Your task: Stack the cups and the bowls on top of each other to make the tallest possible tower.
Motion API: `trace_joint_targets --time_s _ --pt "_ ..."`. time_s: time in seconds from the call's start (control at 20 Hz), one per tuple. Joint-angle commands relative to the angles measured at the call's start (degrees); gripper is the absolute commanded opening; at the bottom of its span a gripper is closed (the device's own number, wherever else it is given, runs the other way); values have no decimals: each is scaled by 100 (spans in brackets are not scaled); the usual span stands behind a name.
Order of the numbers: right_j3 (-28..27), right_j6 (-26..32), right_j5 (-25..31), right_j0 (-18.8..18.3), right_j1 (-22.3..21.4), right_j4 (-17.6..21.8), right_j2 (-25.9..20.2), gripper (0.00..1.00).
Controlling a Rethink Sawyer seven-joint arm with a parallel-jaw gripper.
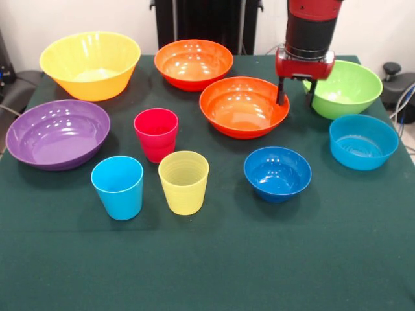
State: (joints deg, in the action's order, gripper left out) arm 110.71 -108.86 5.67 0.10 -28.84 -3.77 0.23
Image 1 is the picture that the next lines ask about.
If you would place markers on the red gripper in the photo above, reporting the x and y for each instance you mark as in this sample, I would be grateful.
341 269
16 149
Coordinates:
304 68

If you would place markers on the light green bowl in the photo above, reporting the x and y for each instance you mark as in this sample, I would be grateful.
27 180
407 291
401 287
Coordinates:
350 97

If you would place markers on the orange bowl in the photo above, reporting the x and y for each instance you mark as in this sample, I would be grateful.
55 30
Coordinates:
240 110
191 61

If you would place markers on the dark blue bowl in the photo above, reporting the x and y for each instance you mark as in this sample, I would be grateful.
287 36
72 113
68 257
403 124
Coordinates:
275 181

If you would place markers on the light blue bowl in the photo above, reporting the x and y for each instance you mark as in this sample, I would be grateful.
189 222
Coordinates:
363 155

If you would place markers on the yellow-green cup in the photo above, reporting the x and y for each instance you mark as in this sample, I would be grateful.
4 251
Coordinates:
184 197

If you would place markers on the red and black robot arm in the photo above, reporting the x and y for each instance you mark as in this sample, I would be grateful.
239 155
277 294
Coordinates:
309 32

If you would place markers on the black knob clamp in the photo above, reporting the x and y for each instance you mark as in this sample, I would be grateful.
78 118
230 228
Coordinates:
391 68

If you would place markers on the black rounded base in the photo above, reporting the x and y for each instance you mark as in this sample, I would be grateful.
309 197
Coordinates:
397 92

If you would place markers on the red cup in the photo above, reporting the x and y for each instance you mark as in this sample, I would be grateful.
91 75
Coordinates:
155 142

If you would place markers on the dark green tablecloth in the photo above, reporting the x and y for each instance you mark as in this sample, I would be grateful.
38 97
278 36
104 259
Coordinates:
207 259

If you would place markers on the large yellow bowl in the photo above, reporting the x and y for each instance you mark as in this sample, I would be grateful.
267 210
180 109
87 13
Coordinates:
90 84

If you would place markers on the light blue cup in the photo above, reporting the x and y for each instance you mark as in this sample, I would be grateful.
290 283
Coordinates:
120 201

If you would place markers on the purple bowl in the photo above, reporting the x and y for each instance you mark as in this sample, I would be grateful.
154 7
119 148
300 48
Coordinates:
55 139

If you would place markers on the black chair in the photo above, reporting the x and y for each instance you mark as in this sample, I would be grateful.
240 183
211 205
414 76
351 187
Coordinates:
19 87

